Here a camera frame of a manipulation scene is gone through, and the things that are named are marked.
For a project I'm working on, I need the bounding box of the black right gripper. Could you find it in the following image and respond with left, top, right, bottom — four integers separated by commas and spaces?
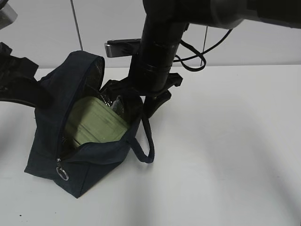
107, 73, 183, 118

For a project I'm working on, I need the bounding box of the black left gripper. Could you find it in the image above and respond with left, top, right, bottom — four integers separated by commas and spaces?
0, 42, 52, 108

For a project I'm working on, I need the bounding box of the green lidded glass container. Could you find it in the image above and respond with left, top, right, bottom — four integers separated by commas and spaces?
64, 97, 129, 147

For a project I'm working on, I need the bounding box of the navy insulated lunch bag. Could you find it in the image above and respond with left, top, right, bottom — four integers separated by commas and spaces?
24, 50, 155, 198

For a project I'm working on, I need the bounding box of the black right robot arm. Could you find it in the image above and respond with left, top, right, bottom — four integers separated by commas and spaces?
105, 0, 301, 117

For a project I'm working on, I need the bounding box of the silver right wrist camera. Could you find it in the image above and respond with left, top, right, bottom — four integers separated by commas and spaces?
104, 39, 141, 58

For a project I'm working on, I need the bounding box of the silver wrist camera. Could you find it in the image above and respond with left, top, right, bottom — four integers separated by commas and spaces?
104, 39, 141, 58
0, 1, 18, 30

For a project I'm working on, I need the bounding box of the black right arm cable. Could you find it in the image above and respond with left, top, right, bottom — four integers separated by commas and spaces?
174, 25, 233, 70

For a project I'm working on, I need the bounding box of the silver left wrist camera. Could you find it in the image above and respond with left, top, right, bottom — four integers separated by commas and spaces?
0, 1, 18, 30

